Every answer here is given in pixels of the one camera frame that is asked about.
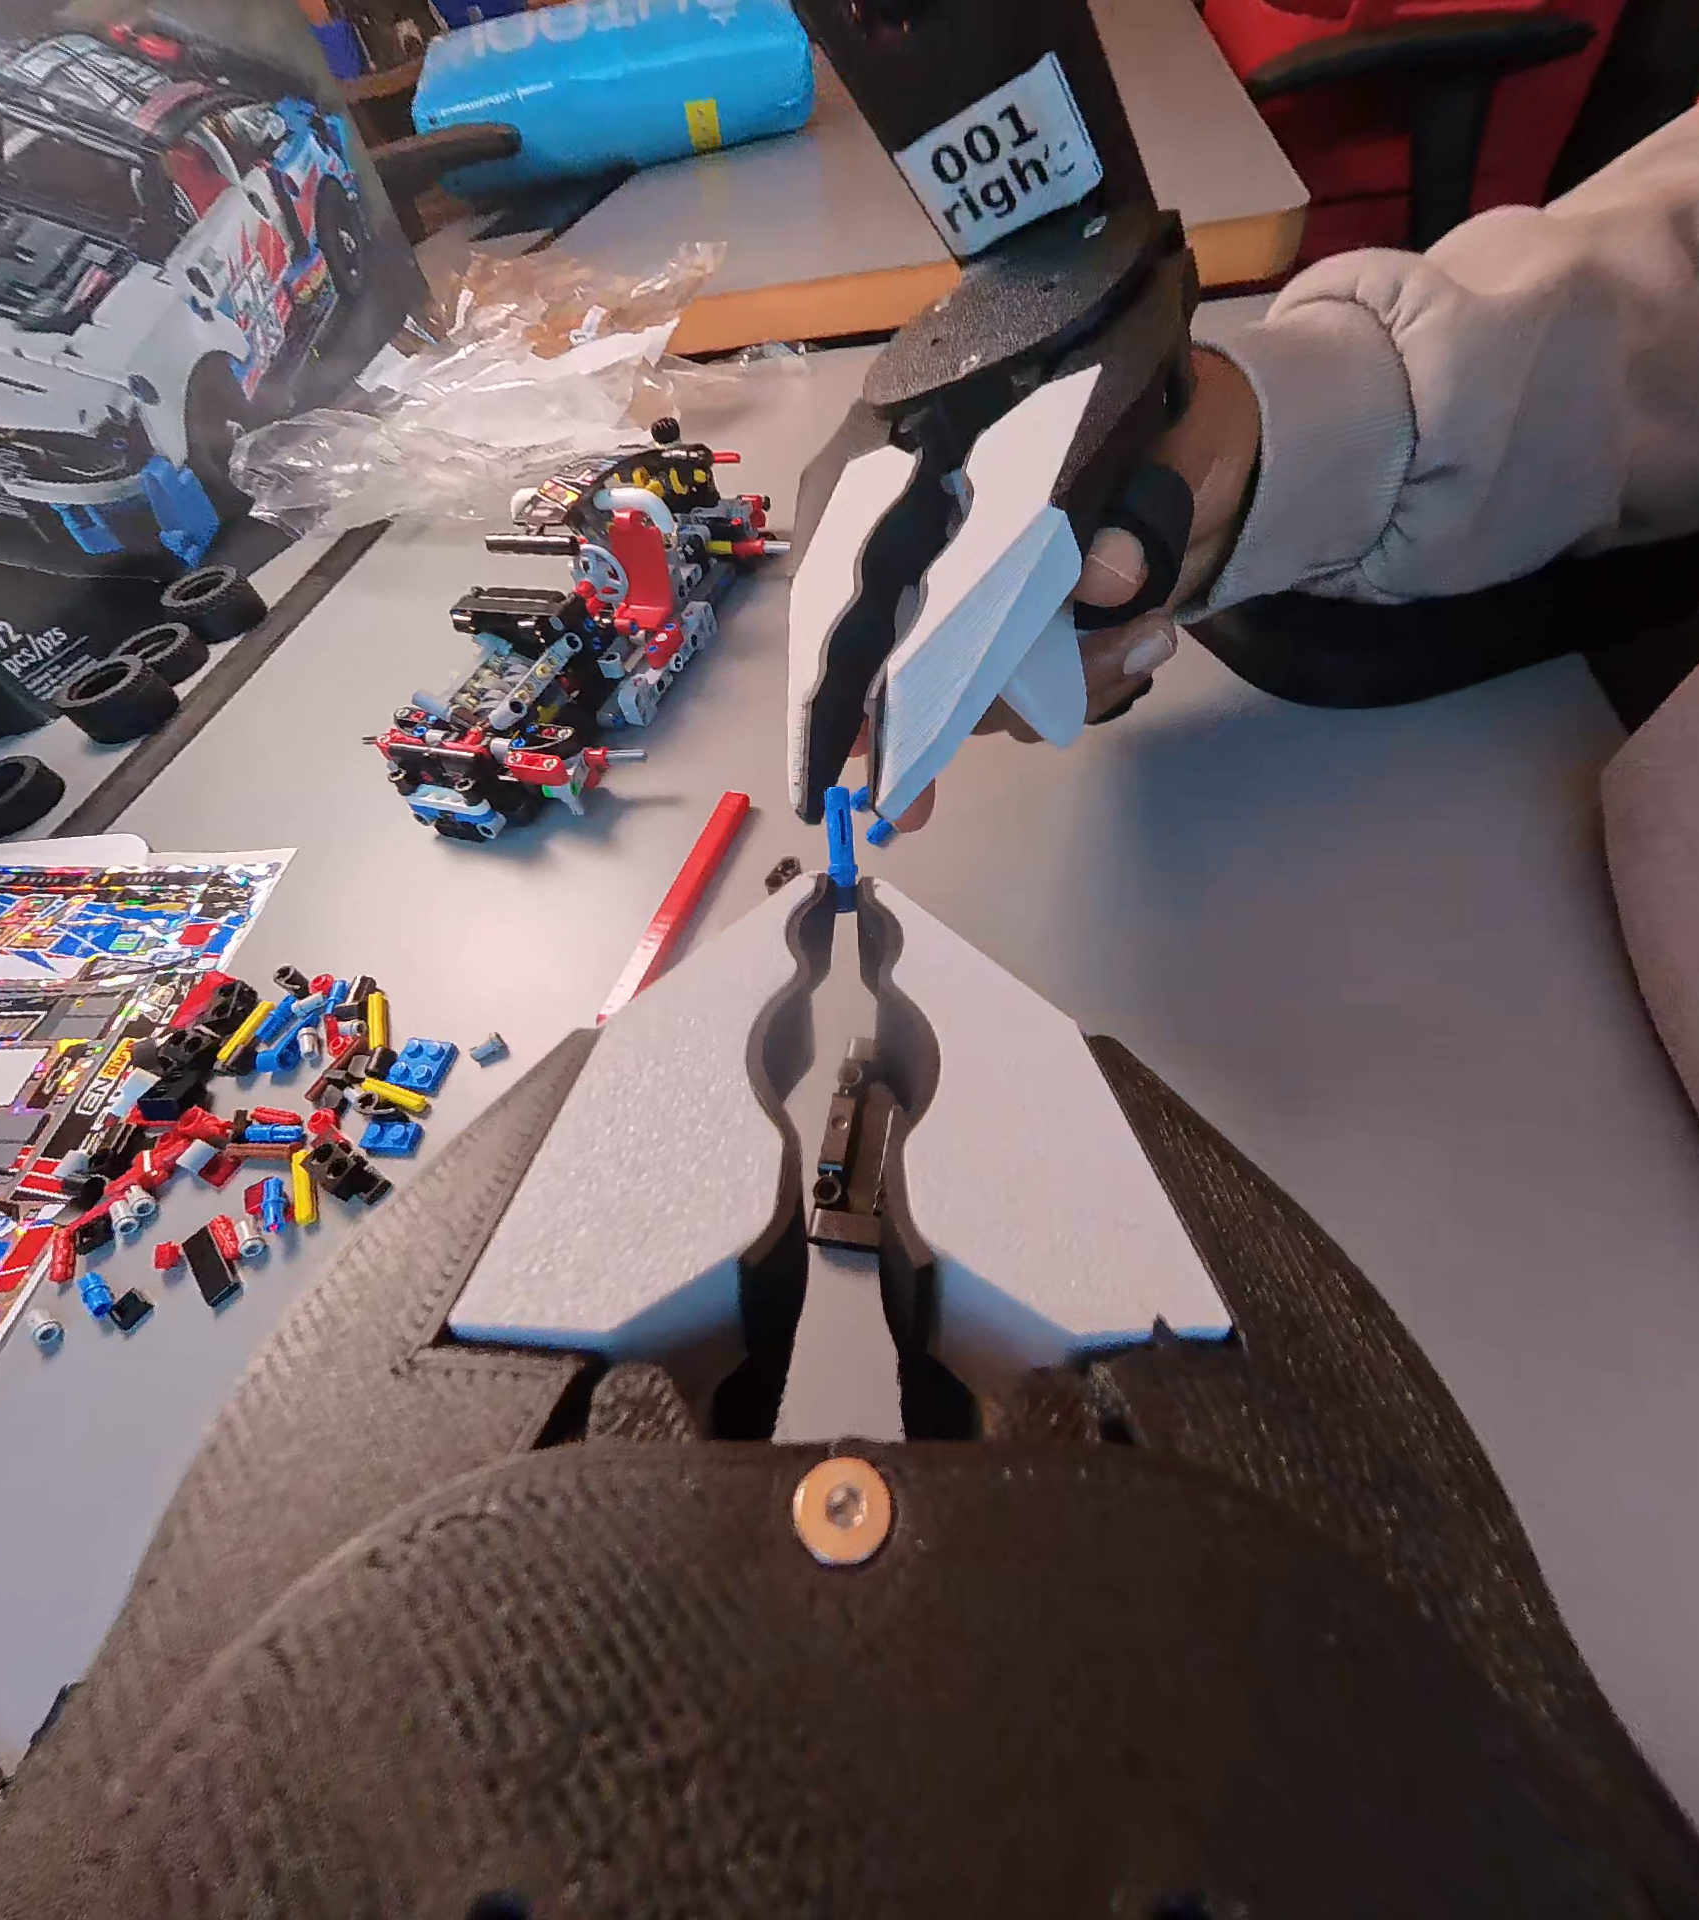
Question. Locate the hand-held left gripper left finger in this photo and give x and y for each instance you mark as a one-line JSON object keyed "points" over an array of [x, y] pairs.
{"points": [[610, 1200]]}

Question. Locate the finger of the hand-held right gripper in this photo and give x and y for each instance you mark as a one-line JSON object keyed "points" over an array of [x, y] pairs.
{"points": [[841, 601], [983, 660]]}

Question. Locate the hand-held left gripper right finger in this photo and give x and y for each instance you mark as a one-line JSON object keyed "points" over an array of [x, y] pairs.
{"points": [[1059, 1200]]}

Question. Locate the black toy panel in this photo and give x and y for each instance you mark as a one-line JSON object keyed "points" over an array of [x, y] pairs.
{"points": [[849, 1154]]}

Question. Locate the partly built toy car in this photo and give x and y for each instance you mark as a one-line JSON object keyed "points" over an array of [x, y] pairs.
{"points": [[564, 660]]}

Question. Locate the long red toy beam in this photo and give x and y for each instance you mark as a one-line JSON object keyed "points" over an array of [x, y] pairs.
{"points": [[676, 908]]}

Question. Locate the pile of mixed toy bricks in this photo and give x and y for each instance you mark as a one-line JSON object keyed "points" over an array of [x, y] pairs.
{"points": [[264, 1110]]}

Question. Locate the person's right forearm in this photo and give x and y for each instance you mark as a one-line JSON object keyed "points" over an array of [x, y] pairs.
{"points": [[1539, 345]]}

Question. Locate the black toy set box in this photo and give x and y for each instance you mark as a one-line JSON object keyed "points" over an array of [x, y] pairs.
{"points": [[68, 301]]}

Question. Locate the person's right hand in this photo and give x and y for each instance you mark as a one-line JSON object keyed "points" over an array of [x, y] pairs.
{"points": [[1223, 451]]}

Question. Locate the crumpled clear plastic bag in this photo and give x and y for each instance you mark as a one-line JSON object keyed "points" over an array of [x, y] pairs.
{"points": [[488, 390]]}

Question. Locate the red office chair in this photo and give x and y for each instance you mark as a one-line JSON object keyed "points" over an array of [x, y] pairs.
{"points": [[1389, 104]]}

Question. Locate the blue bag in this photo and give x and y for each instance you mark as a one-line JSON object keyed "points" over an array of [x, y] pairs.
{"points": [[594, 74]]}

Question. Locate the holographic sticker sheet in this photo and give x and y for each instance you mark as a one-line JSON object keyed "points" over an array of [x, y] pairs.
{"points": [[8, 1050]]}

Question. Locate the black toy tyre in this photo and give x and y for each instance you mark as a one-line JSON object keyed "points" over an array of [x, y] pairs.
{"points": [[162, 654], [212, 602], [2, 799], [114, 700]]}

